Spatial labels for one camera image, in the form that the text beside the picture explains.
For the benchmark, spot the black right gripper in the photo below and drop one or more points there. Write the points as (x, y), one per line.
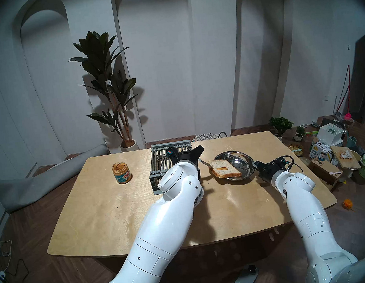
(269, 169)

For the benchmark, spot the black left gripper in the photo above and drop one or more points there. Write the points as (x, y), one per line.
(188, 158)

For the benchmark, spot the round steel plate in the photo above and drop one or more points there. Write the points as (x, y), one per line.
(242, 160)

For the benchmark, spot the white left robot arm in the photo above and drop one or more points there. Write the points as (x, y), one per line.
(160, 230)

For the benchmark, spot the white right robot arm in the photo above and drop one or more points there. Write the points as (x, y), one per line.
(311, 213)

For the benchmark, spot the slice of bread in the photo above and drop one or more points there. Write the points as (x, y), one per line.
(225, 169)

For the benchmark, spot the open peanut butter jar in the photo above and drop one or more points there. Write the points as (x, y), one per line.
(122, 174)

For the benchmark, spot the grey dish rack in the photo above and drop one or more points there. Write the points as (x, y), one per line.
(158, 158)

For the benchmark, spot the small yellow dish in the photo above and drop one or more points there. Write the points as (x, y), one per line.
(295, 150)

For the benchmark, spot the small bushy potted plant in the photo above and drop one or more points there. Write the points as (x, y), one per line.
(281, 124)

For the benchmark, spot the tiny potted plant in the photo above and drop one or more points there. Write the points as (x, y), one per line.
(298, 132)

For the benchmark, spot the white printed carton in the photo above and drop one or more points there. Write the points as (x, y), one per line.
(315, 152)

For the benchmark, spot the brown bottle white lid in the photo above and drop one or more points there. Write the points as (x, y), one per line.
(322, 156)

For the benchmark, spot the white plant pot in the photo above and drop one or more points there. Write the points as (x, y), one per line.
(129, 147)

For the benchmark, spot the white plastic spoon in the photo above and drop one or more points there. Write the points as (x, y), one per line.
(332, 173)

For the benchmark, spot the white open box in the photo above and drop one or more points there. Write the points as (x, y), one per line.
(328, 136)

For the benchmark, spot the crumpled white tissue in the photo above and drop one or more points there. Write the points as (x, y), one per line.
(345, 154)

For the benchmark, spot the wooden cutting board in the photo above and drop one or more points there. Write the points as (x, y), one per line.
(347, 163)

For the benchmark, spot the orange fluffy ball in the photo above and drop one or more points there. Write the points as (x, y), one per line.
(347, 204)

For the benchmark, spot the pale green jug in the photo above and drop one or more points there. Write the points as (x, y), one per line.
(352, 141)

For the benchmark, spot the cream bowl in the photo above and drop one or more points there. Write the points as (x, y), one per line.
(357, 155)

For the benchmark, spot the tall dark leafy plant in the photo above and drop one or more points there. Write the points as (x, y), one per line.
(101, 63)

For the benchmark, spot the rolled grey mat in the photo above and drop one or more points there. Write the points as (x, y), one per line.
(27, 190)

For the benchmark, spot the white power strip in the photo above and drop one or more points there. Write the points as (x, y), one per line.
(1, 278)

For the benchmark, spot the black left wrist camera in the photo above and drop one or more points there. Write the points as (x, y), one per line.
(171, 151)

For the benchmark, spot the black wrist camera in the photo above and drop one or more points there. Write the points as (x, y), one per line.
(171, 151)
(286, 162)

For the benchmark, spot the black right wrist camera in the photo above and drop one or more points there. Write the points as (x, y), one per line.
(286, 162)

